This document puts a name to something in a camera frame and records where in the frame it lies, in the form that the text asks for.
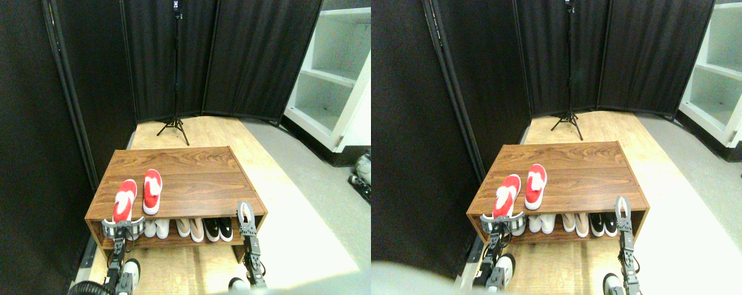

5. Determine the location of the grey curtain stand foot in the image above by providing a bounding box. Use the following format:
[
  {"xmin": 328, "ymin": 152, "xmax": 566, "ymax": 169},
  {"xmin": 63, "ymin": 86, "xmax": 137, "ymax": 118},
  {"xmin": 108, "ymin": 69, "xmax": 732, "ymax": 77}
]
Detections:
[
  {"xmin": 70, "ymin": 237, "xmax": 100, "ymax": 286},
  {"xmin": 457, "ymin": 237, "xmax": 485, "ymax": 289}
]

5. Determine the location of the white shelf unit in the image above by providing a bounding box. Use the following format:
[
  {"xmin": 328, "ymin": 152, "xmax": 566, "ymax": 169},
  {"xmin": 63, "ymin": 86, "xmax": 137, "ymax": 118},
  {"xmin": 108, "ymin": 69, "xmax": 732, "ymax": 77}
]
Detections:
[
  {"xmin": 283, "ymin": 7, "xmax": 371, "ymax": 153},
  {"xmin": 678, "ymin": 2, "xmax": 742, "ymax": 148}
]

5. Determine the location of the black tripod stand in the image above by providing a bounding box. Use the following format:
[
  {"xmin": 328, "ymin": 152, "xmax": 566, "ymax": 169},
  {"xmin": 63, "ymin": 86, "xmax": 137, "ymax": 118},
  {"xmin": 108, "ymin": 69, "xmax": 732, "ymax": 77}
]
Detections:
[
  {"xmin": 157, "ymin": 0, "xmax": 190, "ymax": 146},
  {"xmin": 551, "ymin": 0, "xmax": 584, "ymax": 141}
]

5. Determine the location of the red shoe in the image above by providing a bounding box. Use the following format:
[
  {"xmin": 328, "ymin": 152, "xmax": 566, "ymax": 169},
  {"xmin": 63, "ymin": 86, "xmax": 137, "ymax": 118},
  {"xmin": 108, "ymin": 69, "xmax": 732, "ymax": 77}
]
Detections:
[
  {"xmin": 525, "ymin": 163, "xmax": 547, "ymax": 211},
  {"xmin": 113, "ymin": 179, "xmax": 138, "ymax": 223},
  {"xmin": 143, "ymin": 169, "xmax": 163, "ymax": 216},
  {"xmin": 493, "ymin": 174, "xmax": 521, "ymax": 219}
]

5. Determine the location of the black curtain stand pole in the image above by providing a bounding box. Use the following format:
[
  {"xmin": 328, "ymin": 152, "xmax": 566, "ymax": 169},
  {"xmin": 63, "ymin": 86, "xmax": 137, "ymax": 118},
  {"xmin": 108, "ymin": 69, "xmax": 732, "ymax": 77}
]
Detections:
[
  {"xmin": 421, "ymin": 0, "xmax": 485, "ymax": 182},
  {"xmin": 42, "ymin": 0, "xmax": 98, "ymax": 190}
]

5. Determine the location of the white and black machine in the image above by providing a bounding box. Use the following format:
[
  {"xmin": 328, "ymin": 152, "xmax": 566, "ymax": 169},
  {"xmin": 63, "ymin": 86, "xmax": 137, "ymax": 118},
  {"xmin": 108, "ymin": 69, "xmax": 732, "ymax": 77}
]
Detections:
[{"xmin": 348, "ymin": 154, "xmax": 371, "ymax": 203}]

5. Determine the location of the brown shoe rack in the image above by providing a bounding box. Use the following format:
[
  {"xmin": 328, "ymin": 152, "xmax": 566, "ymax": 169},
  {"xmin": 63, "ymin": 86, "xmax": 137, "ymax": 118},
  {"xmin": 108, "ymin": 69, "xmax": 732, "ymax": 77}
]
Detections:
[
  {"xmin": 466, "ymin": 141, "xmax": 650, "ymax": 264},
  {"xmin": 85, "ymin": 146, "xmax": 268, "ymax": 264}
]

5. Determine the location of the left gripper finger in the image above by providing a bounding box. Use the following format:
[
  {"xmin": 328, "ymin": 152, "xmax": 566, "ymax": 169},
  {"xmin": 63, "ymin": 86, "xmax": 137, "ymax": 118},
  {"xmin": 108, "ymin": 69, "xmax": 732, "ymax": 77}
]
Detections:
[
  {"xmin": 480, "ymin": 213, "xmax": 501, "ymax": 235},
  {"xmin": 128, "ymin": 214, "xmax": 146, "ymax": 240},
  {"xmin": 507, "ymin": 210, "xmax": 527, "ymax": 237},
  {"xmin": 101, "ymin": 216, "xmax": 123, "ymax": 241}
]

